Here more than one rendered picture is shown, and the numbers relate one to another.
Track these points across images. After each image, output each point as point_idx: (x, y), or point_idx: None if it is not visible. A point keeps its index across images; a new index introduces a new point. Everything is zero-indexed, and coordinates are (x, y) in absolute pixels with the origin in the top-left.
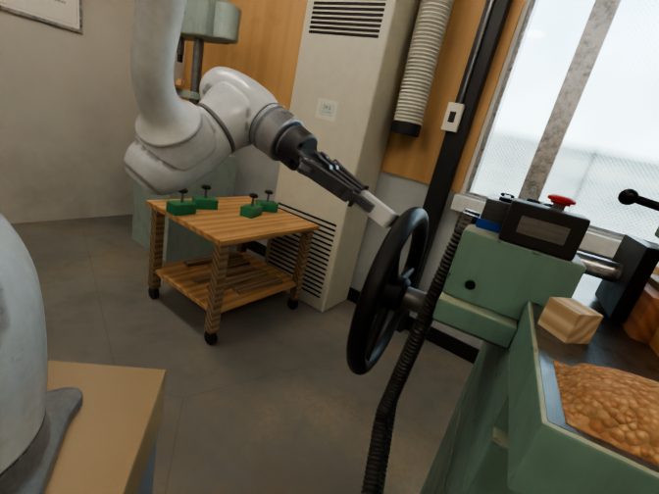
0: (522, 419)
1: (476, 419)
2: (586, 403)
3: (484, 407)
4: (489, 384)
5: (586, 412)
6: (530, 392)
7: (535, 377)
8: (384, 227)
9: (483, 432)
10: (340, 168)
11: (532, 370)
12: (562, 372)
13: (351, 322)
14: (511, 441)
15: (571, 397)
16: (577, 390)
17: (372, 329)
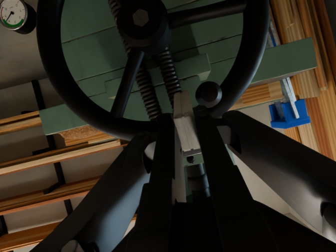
0: (55, 119)
1: (113, 33)
2: (63, 136)
3: (107, 53)
4: (124, 54)
5: (61, 135)
6: (62, 125)
7: (65, 129)
8: (174, 94)
9: (84, 64)
10: (297, 209)
11: (71, 127)
12: (76, 129)
13: (39, 50)
14: (52, 110)
15: (64, 133)
16: (66, 134)
17: None
